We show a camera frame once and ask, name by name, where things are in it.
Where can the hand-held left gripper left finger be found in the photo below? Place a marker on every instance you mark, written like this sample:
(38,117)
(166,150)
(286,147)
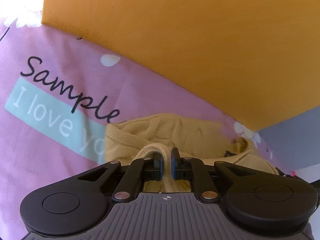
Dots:
(158,163)

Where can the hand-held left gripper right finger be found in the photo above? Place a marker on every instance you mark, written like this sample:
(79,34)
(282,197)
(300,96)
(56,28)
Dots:
(175,163)

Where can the orange headboard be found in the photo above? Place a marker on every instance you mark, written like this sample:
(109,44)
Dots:
(187,42)

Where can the pink printed bed sheet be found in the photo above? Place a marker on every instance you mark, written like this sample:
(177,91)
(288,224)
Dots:
(55,100)

